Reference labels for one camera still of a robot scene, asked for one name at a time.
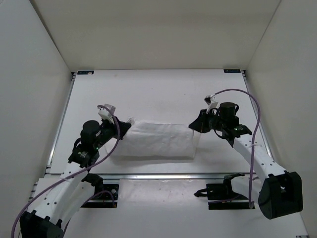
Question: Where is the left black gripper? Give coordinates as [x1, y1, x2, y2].
[96, 112, 132, 145]

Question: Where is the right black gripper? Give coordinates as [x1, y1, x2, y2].
[189, 109, 226, 134]

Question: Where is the white pleated skirt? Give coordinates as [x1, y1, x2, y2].
[111, 118, 201, 160]

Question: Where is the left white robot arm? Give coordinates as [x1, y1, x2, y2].
[19, 118, 131, 238]

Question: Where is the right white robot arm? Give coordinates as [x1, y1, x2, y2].
[189, 102, 303, 220]

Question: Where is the right blue corner label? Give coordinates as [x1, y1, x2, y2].
[223, 69, 241, 73]

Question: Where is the blue corner label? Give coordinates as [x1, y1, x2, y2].
[223, 69, 241, 73]
[77, 70, 94, 75]

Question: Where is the left blue corner label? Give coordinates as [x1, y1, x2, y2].
[77, 70, 94, 75]

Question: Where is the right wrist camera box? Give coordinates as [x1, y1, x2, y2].
[204, 95, 218, 114]

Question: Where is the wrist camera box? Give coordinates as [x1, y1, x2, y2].
[97, 104, 116, 120]
[204, 95, 218, 114]

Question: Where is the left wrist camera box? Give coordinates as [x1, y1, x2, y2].
[97, 104, 116, 120]

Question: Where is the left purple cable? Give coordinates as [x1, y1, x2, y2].
[11, 104, 124, 238]

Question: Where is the aluminium front rail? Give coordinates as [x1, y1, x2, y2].
[100, 173, 227, 180]

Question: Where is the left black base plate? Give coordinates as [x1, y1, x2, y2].
[81, 182, 119, 209]

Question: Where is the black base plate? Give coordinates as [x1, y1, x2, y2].
[81, 182, 119, 209]
[194, 173, 262, 210]

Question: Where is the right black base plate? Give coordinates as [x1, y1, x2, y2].
[194, 173, 262, 210]

